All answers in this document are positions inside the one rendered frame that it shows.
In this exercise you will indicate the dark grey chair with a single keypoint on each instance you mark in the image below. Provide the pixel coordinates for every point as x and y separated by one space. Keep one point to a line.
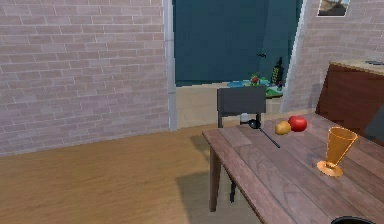
241 100

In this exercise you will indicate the black ladle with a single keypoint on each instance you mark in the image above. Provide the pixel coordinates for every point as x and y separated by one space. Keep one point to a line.
263 132

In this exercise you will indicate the green low table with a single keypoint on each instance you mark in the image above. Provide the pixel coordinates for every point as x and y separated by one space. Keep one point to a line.
271 90

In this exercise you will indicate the yellow potato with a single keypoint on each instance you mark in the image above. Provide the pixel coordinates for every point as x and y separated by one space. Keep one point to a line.
282 128

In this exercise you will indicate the black bottle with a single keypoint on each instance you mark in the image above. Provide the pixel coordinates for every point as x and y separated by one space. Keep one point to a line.
277 71

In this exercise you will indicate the red apple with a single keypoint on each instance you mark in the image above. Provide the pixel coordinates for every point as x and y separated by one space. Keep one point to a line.
297 123

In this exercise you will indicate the brown wooden table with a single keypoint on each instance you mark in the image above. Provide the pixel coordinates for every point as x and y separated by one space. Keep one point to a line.
286 173

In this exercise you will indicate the teal room door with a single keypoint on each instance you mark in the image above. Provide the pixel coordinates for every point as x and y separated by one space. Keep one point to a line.
280 36

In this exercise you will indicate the orange cone glass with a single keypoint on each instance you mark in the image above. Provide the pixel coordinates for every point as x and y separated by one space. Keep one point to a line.
336 146

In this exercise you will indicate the brown wooden cupboard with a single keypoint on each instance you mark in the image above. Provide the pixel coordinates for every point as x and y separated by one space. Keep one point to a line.
350 96

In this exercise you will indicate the black round dish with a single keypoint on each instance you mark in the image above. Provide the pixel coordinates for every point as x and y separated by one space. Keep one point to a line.
353 220

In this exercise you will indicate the framed wall picture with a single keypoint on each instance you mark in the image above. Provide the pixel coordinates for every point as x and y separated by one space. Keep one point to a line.
333 7

